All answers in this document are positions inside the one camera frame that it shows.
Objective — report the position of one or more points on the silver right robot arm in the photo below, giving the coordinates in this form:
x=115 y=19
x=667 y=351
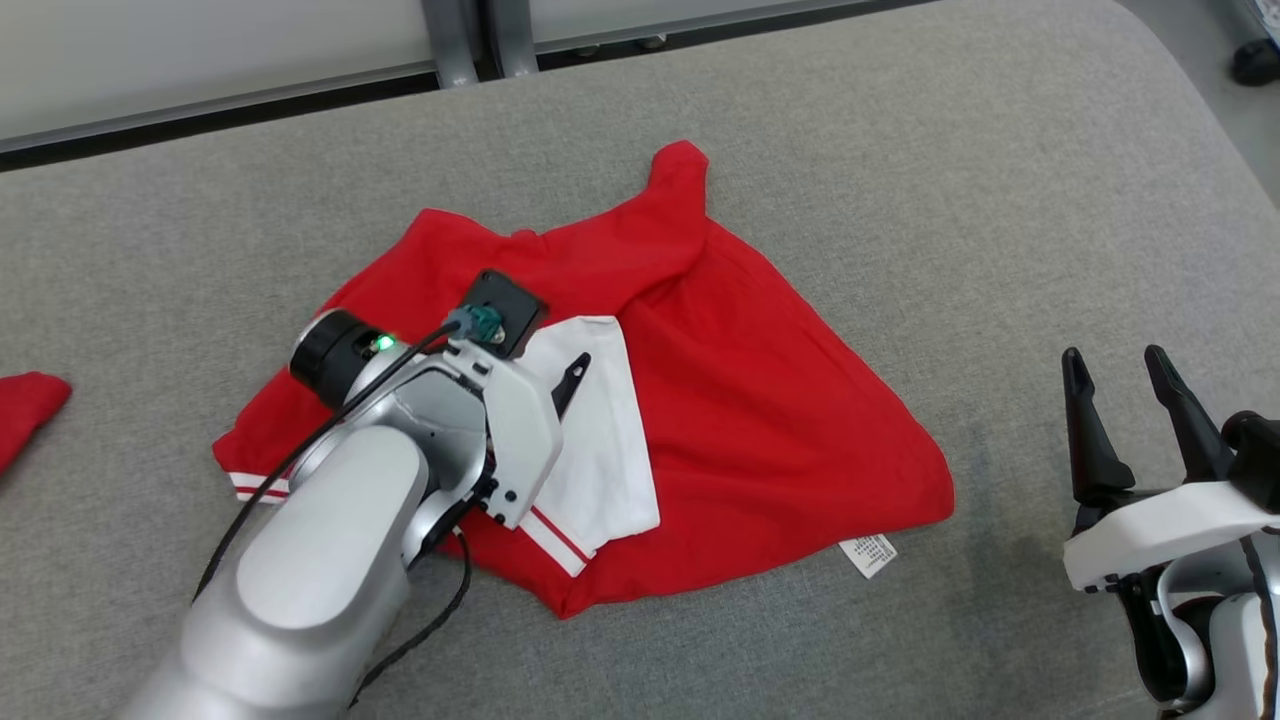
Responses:
x=1240 y=640

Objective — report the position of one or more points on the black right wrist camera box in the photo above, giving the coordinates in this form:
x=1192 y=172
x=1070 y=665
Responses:
x=1255 y=450

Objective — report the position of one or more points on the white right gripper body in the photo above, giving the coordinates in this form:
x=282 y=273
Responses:
x=1160 y=525

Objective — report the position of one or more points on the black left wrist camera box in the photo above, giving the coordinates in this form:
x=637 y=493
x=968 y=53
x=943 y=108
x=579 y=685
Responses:
x=505 y=295

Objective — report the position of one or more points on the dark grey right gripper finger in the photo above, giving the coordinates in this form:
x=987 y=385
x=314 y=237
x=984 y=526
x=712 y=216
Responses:
x=1195 y=435
x=1092 y=440

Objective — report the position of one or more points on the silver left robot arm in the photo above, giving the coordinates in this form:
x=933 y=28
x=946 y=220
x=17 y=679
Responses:
x=320 y=560

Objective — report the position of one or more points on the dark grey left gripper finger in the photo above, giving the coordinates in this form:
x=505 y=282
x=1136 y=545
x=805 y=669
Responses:
x=572 y=385

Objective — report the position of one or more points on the black caster wheel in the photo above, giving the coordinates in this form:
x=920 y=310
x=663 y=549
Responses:
x=1258 y=62

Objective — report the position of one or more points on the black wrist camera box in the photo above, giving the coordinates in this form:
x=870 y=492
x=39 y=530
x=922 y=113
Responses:
x=1255 y=450
x=505 y=295

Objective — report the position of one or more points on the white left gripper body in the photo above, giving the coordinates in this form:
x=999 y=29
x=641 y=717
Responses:
x=520 y=430

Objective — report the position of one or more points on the red white striped garment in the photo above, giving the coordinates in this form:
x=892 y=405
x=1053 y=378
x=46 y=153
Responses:
x=25 y=410

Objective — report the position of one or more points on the red white lettered jersey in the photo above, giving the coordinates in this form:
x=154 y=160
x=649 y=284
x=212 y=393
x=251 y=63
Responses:
x=760 y=400

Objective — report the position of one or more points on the white partition panel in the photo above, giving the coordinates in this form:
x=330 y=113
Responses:
x=200 y=50
x=650 y=15

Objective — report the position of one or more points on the grey partition post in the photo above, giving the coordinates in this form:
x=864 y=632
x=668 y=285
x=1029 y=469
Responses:
x=512 y=35
x=450 y=40

